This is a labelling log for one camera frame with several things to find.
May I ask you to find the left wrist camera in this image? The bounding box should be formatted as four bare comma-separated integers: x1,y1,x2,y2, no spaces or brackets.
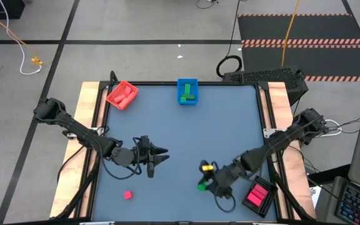
146,160,156,179

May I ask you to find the long yellow hanging cable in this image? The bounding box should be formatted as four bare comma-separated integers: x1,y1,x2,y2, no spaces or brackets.
280,0,303,68

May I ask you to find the wooden side board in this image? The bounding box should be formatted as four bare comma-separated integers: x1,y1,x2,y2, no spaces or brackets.
49,81,101,219
267,81,317,220

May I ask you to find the black plastic basket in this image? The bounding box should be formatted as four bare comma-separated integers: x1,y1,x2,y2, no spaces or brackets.
241,176,279,219

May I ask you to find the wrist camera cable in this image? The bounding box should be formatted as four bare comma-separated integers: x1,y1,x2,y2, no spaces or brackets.
213,193,237,214
101,152,144,181

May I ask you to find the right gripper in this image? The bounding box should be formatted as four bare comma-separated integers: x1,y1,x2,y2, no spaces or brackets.
199,159,242,193

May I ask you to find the white floor cable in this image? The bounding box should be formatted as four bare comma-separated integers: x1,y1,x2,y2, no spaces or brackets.
0,0,43,76

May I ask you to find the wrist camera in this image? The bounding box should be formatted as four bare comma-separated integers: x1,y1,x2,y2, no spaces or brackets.
146,160,156,179
215,187,231,200

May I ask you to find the black table frame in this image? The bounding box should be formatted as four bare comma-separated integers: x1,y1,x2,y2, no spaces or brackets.
50,70,317,225

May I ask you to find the black perforated computer tower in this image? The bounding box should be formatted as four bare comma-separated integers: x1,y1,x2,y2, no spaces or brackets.
222,66,310,107

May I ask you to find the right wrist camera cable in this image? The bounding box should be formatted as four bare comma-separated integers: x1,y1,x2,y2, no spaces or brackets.
213,193,237,214

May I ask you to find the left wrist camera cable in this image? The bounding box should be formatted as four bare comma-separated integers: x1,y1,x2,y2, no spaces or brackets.
101,152,144,181

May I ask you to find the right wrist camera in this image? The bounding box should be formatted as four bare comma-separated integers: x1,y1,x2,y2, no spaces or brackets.
215,187,231,200

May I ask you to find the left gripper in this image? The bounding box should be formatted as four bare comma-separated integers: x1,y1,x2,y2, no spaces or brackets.
132,134,171,167

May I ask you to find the orange plastic basket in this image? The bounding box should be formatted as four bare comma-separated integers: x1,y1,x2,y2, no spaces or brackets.
105,79,140,111

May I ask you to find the white cable loop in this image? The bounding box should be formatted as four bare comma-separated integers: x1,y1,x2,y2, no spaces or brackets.
319,118,344,139

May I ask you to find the blue plastic basket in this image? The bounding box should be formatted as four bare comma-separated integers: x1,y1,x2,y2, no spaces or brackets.
176,77,200,106

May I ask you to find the black mat with striped edge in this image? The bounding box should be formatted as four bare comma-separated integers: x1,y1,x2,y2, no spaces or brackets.
240,43,360,83
236,12,360,45

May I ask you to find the backlit keyboard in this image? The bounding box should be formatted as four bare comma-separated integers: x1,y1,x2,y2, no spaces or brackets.
335,182,360,225

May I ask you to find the white paper label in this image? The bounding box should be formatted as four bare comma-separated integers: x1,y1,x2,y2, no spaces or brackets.
309,185,323,209

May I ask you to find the long black hanging cable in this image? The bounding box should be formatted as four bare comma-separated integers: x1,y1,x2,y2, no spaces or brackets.
215,0,244,79

